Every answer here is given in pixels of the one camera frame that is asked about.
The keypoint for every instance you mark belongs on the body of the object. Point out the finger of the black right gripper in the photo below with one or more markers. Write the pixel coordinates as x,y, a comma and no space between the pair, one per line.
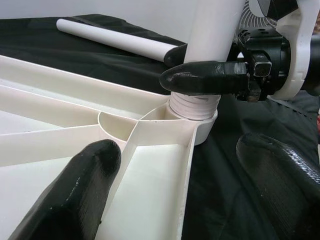
200,80
175,56

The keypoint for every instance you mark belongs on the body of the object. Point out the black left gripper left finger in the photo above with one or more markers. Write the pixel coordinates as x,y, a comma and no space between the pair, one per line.
75,195

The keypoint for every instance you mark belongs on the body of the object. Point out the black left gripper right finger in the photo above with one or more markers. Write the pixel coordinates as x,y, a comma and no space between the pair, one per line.
287,187

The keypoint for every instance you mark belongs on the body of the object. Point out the white plastic table leg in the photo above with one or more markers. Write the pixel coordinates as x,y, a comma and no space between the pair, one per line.
112,37
210,37

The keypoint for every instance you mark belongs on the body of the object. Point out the white plastic table top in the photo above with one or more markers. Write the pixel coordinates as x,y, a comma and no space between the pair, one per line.
150,175

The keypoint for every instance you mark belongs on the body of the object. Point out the white standing fan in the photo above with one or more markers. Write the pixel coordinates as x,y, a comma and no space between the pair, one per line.
255,22

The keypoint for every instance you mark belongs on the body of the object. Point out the black tablecloth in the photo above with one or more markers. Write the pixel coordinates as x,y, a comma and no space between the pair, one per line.
212,187

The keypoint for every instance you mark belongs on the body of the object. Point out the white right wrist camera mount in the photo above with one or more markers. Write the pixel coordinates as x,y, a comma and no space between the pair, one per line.
302,37

